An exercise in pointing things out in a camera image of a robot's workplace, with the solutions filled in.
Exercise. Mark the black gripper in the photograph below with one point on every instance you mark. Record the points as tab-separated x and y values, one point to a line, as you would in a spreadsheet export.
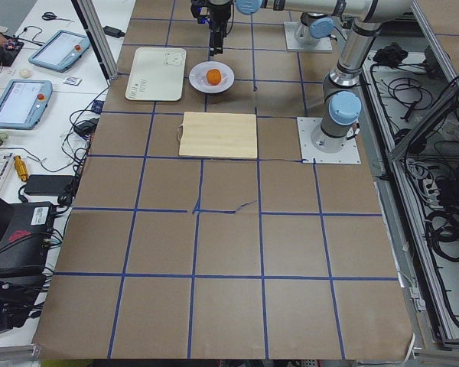
218	15

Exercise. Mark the orange fruit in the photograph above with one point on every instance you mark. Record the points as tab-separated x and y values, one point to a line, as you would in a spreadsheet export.
214	77

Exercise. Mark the white round plate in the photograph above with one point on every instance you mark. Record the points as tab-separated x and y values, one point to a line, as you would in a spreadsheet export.
198	77

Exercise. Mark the cream bear tray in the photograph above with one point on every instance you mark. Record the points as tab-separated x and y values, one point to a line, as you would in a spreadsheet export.
157	74

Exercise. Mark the light wooden cutting board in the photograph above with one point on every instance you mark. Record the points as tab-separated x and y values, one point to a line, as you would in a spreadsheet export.
219	135

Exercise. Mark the black power adapter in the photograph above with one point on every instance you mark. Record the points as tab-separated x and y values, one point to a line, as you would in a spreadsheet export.
113	32

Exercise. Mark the small card box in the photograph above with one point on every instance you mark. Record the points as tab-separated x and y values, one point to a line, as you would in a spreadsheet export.
73	81

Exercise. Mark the far blue teach pendant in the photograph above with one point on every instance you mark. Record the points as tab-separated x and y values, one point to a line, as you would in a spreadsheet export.
61	52

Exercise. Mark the blue teach pendant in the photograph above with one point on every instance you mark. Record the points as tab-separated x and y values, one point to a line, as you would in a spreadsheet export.
61	52
23	103

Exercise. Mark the black scissors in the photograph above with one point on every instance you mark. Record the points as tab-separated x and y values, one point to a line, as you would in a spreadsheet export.
50	16

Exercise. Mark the near blue teach pendant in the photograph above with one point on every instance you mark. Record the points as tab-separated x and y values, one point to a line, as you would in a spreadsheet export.
23	103

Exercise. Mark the black power brick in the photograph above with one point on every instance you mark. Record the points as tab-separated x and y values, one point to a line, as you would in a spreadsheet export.
48	185

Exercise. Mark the gold metal cylinder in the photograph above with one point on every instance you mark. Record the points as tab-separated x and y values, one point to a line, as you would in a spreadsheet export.
21	168

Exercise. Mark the black laptop computer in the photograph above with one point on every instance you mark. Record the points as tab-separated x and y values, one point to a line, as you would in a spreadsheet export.
24	231

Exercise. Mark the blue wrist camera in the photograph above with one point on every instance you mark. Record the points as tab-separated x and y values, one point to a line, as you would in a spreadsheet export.
196	7

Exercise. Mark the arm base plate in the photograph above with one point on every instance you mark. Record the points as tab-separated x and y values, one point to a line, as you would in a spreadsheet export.
318	148
324	46

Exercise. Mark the aluminium frame post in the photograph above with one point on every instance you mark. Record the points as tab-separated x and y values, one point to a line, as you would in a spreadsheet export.
90	22

